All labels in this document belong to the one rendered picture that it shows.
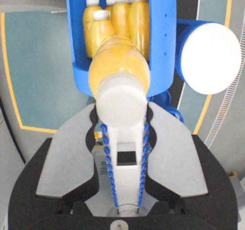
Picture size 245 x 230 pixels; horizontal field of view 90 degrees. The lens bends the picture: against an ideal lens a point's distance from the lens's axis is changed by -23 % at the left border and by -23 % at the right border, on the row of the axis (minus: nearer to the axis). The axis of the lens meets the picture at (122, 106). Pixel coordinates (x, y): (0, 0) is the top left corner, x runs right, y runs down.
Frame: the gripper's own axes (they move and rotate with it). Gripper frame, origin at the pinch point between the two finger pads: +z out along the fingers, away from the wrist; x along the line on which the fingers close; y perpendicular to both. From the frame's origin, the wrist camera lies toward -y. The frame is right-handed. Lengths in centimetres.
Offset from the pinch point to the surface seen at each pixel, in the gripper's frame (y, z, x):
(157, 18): -6.6, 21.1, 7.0
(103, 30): -3.7, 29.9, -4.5
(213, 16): -18, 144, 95
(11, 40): -4, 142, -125
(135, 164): 53, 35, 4
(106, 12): -8.5, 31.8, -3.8
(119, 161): 52, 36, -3
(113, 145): 55, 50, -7
